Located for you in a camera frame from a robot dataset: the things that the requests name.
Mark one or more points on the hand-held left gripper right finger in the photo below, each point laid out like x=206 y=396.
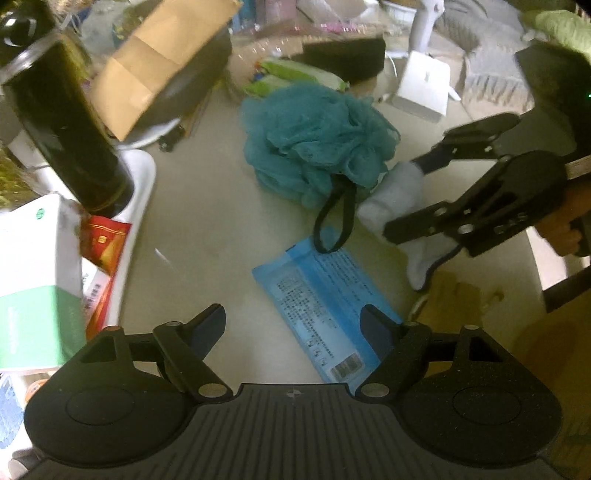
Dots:
x=376 y=330

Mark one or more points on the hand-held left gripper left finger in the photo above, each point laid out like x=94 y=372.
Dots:
x=210 y=327

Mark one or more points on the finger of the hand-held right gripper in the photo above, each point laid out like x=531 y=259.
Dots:
x=434 y=161
x=415 y=226

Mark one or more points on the grey sock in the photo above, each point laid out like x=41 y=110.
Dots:
x=397 y=194

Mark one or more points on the person's right hand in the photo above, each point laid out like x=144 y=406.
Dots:
x=561 y=230

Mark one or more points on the blue wipes packet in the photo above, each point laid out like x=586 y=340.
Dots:
x=314 y=286

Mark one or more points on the white flat box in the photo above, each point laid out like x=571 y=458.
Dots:
x=422 y=83

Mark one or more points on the teal bath loofah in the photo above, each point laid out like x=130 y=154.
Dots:
x=314 y=134

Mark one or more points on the grey fringed blanket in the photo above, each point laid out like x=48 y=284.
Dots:
x=489 y=46

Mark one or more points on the white phone gimbal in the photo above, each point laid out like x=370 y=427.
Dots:
x=422 y=27

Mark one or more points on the black pouch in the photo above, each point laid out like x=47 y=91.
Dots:
x=346 y=57

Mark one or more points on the red packet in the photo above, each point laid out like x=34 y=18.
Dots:
x=106 y=240

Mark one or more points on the green wipes packet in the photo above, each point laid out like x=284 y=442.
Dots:
x=268 y=85
x=304 y=71

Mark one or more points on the pink pen packet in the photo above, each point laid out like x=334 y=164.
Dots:
x=351 y=27

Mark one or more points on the white tray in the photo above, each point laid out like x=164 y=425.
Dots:
x=138 y=184

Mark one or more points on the green cloth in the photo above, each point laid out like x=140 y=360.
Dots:
x=563 y=27

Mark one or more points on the green white box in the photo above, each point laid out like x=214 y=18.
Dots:
x=32 y=277

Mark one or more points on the small black object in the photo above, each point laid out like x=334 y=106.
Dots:
x=171 y=138

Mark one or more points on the white blue packet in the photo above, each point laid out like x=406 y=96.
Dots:
x=11 y=410

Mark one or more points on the dark glass bottle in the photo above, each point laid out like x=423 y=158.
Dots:
x=60 y=124

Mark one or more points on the brown cardboard box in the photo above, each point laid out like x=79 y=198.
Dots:
x=138 y=69

